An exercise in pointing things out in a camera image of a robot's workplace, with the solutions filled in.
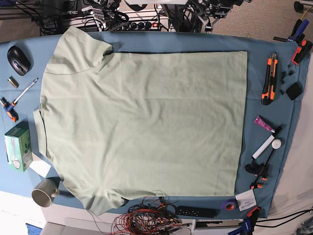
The light green T-shirt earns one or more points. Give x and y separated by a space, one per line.
121 126

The black power strip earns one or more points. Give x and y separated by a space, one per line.
131 26

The black remote control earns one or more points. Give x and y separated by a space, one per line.
197 212

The purple tube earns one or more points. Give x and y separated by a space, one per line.
259 121

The orange black utility knife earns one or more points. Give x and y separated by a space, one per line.
269 88

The purple tape roll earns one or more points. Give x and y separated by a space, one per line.
229 205

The white marker pen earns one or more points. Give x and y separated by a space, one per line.
267 142

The black orange bar clamp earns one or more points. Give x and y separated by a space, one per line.
259 170

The white paper packet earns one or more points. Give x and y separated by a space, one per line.
246 200

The white round cap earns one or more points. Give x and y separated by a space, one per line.
276 143

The white paper sheet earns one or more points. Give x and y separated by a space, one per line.
41 167

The grey ceramic mug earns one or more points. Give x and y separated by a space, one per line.
44 193

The blue black bar clamp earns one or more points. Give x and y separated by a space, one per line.
247 226

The black square box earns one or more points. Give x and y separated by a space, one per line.
294 91

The green tissue box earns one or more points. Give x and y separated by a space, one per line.
18 147

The black computer mouse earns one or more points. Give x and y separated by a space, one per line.
18 61

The small gold battery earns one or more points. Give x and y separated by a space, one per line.
13 82

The blue black spring clamp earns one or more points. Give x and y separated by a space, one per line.
298 30

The blue orange handled screwdriver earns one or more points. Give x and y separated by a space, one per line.
9 107

